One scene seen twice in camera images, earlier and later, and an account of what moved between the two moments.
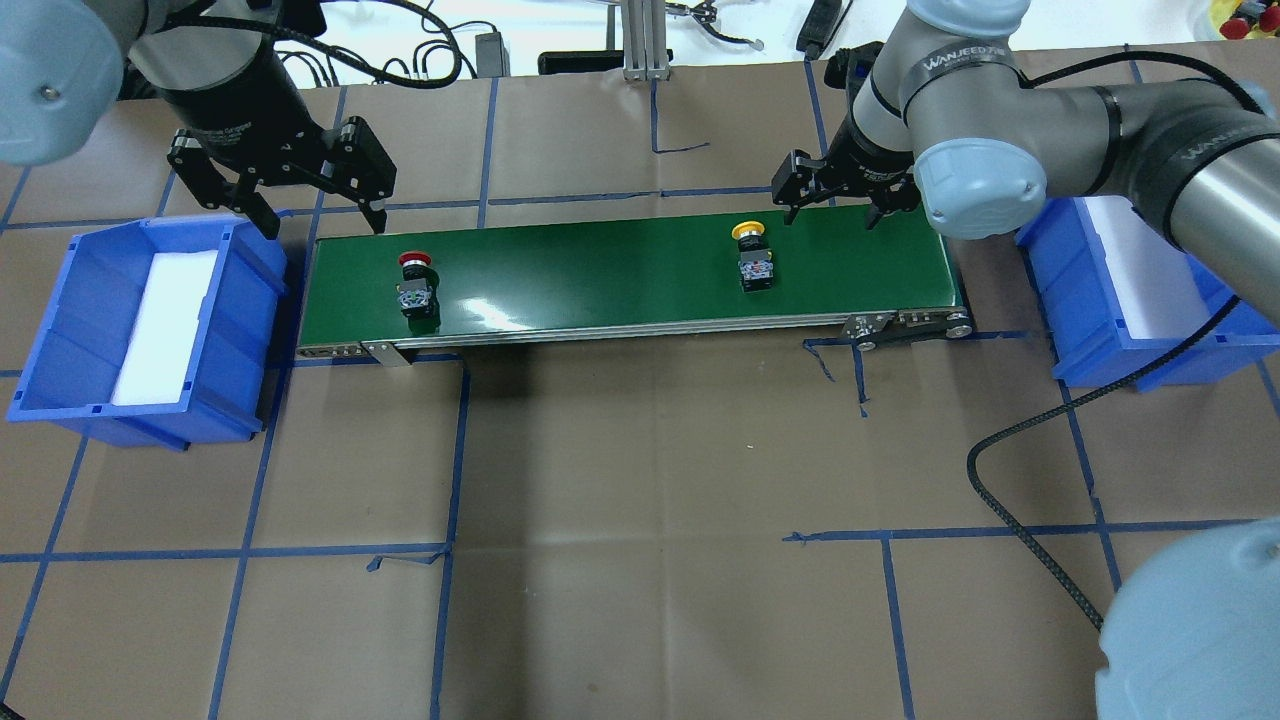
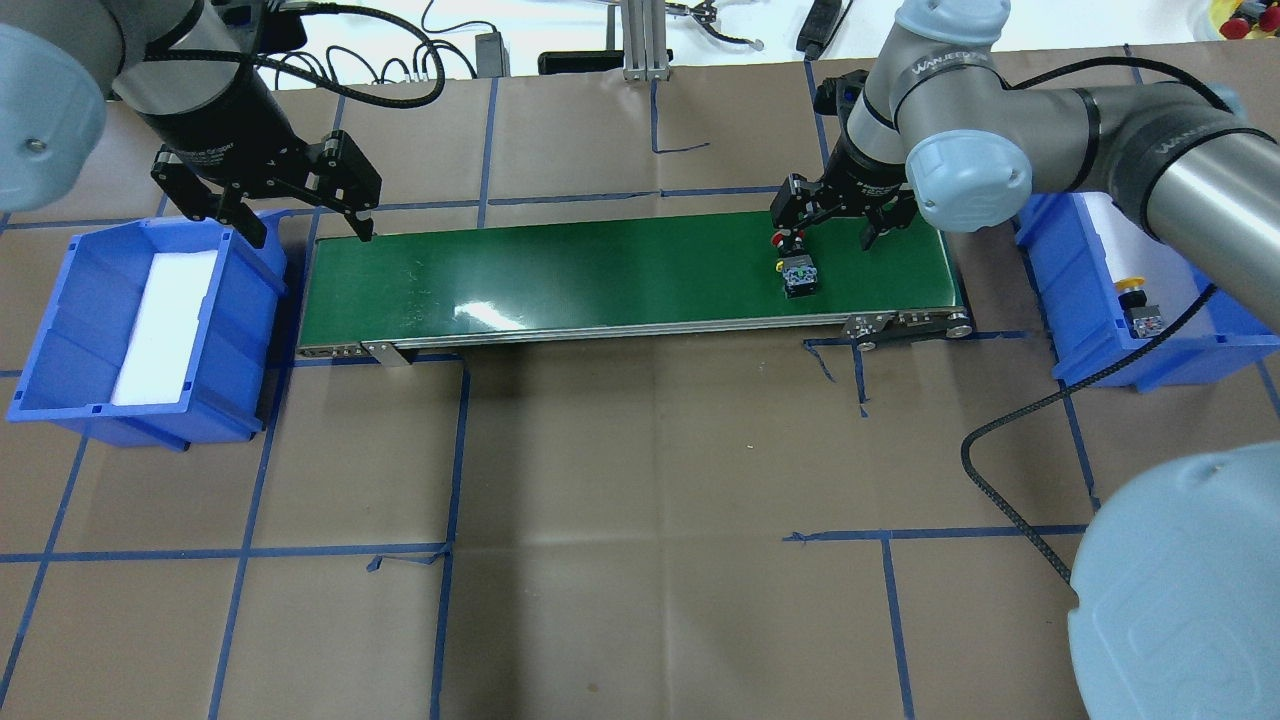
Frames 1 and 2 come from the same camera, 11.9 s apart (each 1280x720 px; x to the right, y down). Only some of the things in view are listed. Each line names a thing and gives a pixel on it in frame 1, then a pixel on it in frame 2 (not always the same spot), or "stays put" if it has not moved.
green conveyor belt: (748, 276) stays put
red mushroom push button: (418, 294) → (799, 270)
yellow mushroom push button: (755, 264) → (1142, 320)
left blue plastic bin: (157, 332) stays put
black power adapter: (492, 56) stays put
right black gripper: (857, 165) → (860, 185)
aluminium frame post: (644, 31) stays put
